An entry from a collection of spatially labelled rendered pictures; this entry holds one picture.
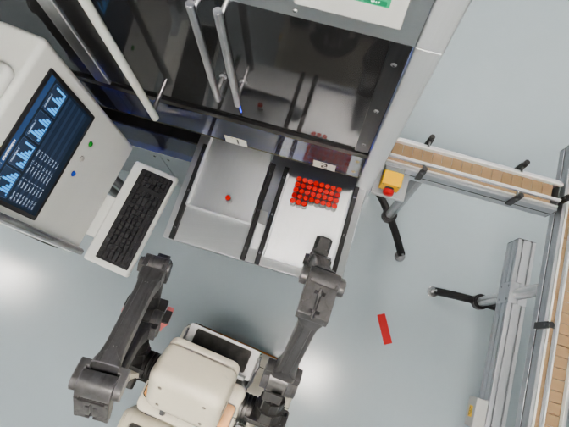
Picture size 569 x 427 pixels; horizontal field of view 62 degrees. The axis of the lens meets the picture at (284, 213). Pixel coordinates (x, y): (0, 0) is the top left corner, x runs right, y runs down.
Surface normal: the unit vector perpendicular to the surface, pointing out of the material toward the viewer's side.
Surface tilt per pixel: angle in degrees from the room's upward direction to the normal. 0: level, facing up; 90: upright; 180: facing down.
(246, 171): 0
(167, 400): 48
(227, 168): 0
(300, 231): 0
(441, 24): 90
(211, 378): 43
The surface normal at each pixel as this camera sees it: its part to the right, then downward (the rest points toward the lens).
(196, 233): -0.01, -0.25
